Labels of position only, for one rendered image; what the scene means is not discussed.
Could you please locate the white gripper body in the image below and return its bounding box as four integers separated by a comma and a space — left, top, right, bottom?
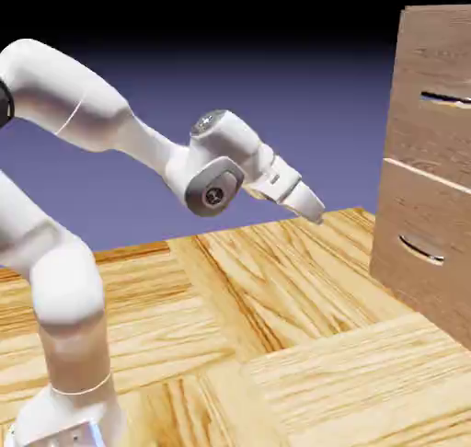
281, 180, 327, 225

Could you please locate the light wood cabinet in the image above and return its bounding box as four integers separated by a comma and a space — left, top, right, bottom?
369, 4, 471, 354

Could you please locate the curved dark metal handle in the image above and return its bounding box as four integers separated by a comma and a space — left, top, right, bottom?
398, 234, 445, 267

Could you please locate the wood drawer front with curved handle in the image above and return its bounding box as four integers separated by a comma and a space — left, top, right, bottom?
369, 158, 471, 353

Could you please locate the wood drawer front with straight handle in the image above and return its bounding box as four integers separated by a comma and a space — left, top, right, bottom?
383, 6, 471, 189

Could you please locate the straight dark metal handle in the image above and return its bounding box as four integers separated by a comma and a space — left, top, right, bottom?
419, 91, 471, 109

